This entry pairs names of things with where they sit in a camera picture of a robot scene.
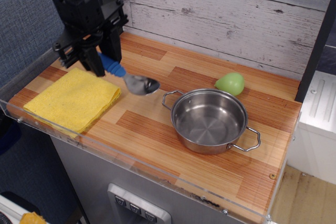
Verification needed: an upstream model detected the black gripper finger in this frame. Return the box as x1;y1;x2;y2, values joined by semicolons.
79;47;105;77
99;26;122;63

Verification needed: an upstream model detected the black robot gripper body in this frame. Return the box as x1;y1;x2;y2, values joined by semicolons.
52;0;128;68

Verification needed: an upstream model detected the clear acrylic table guard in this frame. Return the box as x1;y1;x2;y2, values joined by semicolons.
1;40;301;209

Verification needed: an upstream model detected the yellow cloth scrap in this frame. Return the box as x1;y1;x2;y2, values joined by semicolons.
19;212;47;224

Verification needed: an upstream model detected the green plastic pear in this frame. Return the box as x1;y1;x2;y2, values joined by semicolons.
214;72;245;96

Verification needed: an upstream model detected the yellow cloth napkin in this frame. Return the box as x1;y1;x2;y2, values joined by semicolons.
24;68;121;138

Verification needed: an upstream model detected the blue handled metal spoon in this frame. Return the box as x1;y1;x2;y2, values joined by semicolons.
98;52;160;95

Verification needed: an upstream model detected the stainless steel pot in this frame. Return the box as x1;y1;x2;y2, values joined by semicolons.
168;89;261;155

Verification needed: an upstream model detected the white metal side unit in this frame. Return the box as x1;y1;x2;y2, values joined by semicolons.
287;71;335;184

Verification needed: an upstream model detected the black vertical post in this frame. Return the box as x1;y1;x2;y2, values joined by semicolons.
295;0;335;102

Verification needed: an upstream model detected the grey toy fridge cabinet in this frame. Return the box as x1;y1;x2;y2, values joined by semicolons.
52;138;269;223

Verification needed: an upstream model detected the silver dispenser button panel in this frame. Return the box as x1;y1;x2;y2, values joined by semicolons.
107;183;172;223

